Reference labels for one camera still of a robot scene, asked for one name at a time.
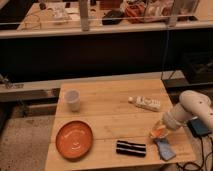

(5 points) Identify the metal rail beam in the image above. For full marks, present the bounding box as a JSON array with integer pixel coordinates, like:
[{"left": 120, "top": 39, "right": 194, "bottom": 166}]
[{"left": 0, "top": 80, "right": 62, "bottom": 102}]

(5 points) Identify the black cable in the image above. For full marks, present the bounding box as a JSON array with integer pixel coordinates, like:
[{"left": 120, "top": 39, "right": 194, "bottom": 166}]
[{"left": 175, "top": 133, "right": 213, "bottom": 171}]

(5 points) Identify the black bag on shelf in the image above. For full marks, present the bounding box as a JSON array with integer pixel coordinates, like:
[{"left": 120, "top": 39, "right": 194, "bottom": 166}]
[{"left": 102, "top": 10, "right": 124, "bottom": 25}]

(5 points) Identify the wooden table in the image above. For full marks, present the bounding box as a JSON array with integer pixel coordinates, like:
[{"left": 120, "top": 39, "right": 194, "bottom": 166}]
[{"left": 44, "top": 78, "right": 197, "bottom": 171}]

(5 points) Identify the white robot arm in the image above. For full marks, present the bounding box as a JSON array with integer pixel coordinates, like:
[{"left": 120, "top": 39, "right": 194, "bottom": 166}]
[{"left": 150, "top": 90, "right": 213, "bottom": 139}]

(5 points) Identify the translucent plastic cup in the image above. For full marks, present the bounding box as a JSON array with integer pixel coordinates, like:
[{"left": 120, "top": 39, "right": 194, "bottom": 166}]
[{"left": 64, "top": 90, "right": 80, "bottom": 112}]

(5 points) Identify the white plastic bottle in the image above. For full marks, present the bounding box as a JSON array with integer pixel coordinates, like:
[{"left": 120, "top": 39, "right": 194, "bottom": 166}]
[{"left": 128, "top": 96, "right": 161, "bottom": 112}]

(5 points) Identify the red object on shelf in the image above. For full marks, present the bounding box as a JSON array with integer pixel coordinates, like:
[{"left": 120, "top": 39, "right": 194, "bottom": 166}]
[{"left": 125, "top": 4, "right": 145, "bottom": 23}]

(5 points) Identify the black power box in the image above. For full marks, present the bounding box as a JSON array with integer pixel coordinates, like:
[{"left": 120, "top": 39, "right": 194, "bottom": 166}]
[{"left": 187, "top": 118, "right": 211, "bottom": 137}]

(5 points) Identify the orange plate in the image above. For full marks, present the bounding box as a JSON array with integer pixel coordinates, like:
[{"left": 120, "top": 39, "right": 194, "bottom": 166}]
[{"left": 55, "top": 120, "right": 93, "bottom": 160}]

